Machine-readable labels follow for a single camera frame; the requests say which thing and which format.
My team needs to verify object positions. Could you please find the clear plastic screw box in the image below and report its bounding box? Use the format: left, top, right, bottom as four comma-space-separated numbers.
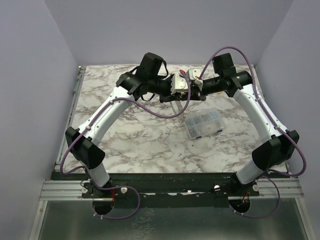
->
184, 108, 226, 139

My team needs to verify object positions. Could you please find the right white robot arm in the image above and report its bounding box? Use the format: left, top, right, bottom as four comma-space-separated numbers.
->
186, 53, 300, 196

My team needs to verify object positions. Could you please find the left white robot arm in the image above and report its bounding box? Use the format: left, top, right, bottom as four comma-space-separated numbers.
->
61, 52, 191, 198

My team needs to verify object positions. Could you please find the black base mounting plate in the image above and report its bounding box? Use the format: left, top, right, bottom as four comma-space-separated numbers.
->
50, 172, 286, 212

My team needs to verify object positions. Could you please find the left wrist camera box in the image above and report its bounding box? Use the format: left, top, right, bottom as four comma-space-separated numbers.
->
170, 74, 188, 95

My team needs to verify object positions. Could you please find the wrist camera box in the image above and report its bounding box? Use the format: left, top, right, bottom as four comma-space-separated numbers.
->
170, 74, 188, 95
186, 68, 203, 85

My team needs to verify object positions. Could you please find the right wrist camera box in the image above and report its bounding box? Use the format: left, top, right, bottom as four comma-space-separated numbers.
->
186, 68, 203, 85

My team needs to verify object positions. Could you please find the aluminium rail left side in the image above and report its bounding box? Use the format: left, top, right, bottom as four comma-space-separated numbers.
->
53, 65, 87, 172

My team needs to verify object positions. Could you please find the aluminium rail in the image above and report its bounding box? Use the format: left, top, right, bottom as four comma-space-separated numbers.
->
53, 65, 87, 172
40, 178, 304, 202

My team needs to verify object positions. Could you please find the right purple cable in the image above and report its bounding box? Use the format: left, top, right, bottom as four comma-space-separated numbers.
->
198, 45, 308, 218

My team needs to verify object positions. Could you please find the aluminium rail front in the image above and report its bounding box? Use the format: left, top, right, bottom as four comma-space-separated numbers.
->
40, 178, 304, 202

